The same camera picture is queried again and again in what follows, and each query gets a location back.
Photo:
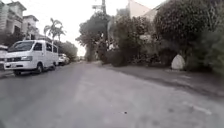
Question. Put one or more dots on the white van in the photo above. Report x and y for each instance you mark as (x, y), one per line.
(31, 55)

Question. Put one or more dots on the white car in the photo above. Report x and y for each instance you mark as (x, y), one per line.
(63, 59)

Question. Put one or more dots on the tall dark tree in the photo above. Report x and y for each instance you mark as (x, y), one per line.
(91, 35)

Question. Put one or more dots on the utility pole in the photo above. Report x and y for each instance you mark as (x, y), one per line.
(104, 20)

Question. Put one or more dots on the row of trees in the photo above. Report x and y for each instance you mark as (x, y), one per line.
(68, 49)

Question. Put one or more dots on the pale multi-storey building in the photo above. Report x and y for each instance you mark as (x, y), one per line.
(13, 20)

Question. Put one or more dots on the pale building with sloped roof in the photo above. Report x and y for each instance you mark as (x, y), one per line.
(141, 10)

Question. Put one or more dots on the pale boulder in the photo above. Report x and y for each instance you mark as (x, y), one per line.
(178, 62)

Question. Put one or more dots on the grey pavement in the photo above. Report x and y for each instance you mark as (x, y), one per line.
(5, 73)
(173, 77)

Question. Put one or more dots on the large dark green bushes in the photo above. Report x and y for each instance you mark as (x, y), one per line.
(186, 33)

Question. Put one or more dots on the grey asphalt road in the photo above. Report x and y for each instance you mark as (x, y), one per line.
(100, 96)

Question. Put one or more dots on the vehicle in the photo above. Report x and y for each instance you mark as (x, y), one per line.
(2, 55)

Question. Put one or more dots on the palm tree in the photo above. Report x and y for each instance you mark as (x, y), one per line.
(54, 30)

